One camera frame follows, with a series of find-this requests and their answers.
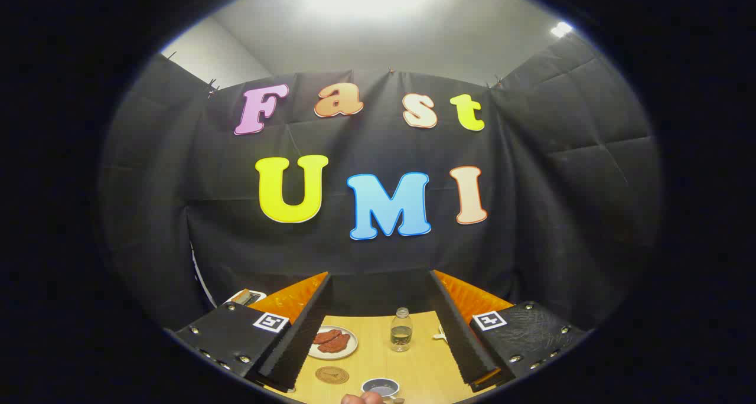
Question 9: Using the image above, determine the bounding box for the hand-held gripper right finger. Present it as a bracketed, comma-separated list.
[426, 269, 590, 393]

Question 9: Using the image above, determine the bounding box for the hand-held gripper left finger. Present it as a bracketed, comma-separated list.
[168, 271, 333, 393]

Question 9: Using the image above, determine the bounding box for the round cork coaster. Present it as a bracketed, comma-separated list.
[315, 366, 350, 385]

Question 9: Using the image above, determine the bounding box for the white cup wooden handle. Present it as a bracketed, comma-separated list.
[361, 378, 406, 404]

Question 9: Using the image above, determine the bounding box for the clear plastic water bottle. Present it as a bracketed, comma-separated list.
[390, 307, 412, 353]

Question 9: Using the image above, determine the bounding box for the wooden table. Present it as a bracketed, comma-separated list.
[263, 311, 497, 404]

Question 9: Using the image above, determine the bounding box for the white round plate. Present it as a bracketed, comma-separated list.
[307, 325, 359, 360]

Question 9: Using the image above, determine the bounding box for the white toaster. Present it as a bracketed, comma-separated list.
[224, 289, 268, 308]

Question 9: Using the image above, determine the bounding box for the black backdrop cloth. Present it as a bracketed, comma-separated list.
[100, 35, 661, 334]

